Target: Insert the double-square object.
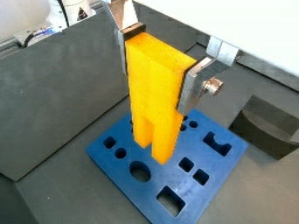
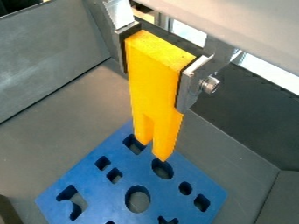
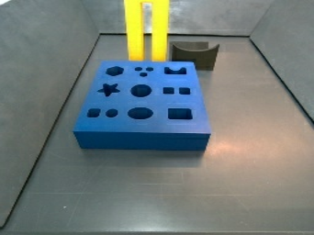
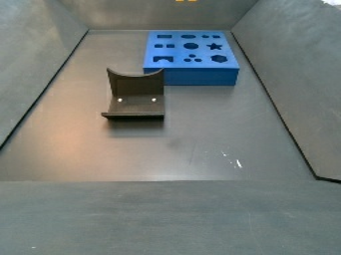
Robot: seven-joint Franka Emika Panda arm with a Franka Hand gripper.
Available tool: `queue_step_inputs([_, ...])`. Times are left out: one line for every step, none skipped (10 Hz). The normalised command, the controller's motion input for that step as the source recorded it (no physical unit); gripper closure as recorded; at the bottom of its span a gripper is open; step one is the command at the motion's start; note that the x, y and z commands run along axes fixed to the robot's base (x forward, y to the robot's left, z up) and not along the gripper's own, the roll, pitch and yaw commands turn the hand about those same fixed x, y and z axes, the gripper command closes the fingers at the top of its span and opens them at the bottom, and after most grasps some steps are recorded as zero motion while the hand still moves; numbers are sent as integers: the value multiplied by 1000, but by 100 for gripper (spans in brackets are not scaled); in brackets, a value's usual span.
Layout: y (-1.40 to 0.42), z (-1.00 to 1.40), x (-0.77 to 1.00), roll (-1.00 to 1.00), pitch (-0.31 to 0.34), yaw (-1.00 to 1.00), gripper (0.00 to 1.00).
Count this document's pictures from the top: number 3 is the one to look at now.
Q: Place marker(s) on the blue shape-sorter block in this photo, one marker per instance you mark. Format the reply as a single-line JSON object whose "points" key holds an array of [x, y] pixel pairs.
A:
{"points": [[143, 105]]}

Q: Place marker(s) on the black curved holder stand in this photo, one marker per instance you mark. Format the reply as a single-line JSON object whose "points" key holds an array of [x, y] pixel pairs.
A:
{"points": [[194, 51]]}

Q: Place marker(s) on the yellow double-square peg object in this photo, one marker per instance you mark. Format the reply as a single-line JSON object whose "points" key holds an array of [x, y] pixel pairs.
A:
{"points": [[134, 22]]}

